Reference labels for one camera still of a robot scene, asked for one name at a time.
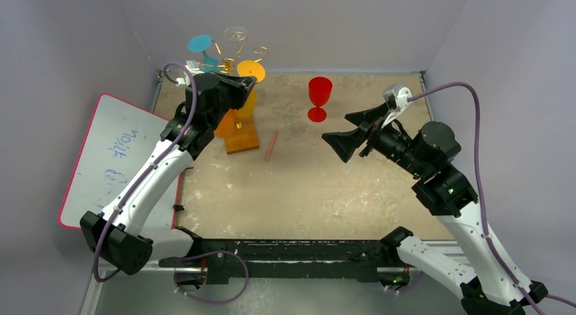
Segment red plastic wine glass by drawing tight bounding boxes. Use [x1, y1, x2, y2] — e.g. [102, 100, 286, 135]
[307, 77, 333, 123]

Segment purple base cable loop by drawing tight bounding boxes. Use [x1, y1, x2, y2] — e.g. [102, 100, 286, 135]
[173, 251, 249, 305]

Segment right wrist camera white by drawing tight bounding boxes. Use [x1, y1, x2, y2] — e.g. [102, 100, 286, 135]
[381, 83, 412, 128]

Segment whiteboard with pink frame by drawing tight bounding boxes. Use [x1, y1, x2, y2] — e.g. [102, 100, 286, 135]
[58, 94, 168, 229]

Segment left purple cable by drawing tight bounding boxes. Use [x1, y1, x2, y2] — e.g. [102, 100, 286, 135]
[92, 62, 198, 284]

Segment gold wire wine glass rack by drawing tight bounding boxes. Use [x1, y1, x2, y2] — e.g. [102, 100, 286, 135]
[219, 35, 248, 76]

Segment wooden rack base board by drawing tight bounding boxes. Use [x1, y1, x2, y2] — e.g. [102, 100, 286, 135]
[224, 114, 259, 155]

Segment blue plastic wine glass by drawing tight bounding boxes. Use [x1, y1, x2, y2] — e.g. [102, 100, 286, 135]
[187, 35, 222, 73]

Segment clear wine glass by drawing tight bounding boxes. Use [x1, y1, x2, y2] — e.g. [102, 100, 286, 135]
[224, 26, 248, 43]

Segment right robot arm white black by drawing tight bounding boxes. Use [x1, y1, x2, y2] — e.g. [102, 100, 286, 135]
[322, 105, 548, 314]

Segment yellow plastic wine glass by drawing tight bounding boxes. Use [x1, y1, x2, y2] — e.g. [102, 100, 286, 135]
[234, 60, 266, 119]

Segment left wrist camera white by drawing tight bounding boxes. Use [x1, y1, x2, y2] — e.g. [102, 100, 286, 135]
[175, 60, 203, 86]

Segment orange plastic wine glass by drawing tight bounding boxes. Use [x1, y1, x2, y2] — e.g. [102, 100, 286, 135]
[214, 109, 235, 138]

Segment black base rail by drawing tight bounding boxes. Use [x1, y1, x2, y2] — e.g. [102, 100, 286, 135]
[159, 227, 413, 284]

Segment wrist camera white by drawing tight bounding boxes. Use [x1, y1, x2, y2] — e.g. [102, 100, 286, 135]
[381, 83, 412, 128]
[175, 60, 203, 86]

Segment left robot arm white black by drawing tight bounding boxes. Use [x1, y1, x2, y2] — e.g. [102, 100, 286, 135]
[79, 72, 257, 282]

